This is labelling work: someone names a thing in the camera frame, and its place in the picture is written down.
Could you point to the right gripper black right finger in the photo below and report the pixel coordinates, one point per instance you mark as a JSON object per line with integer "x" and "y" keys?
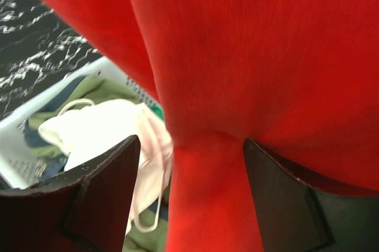
{"x": 298, "y": 209}

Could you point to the olive green tank top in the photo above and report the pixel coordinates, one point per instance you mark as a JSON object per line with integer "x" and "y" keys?
{"x": 100, "y": 89}

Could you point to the red tank top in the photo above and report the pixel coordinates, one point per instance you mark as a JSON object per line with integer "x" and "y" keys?
{"x": 297, "y": 79}

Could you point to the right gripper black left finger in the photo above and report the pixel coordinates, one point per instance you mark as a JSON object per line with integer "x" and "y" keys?
{"x": 83, "y": 209}

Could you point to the white tank top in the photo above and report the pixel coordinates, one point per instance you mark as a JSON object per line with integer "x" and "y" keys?
{"x": 83, "y": 130}

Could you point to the navy blue tank top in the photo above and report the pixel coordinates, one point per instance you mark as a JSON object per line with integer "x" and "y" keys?
{"x": 50, "y": 159}

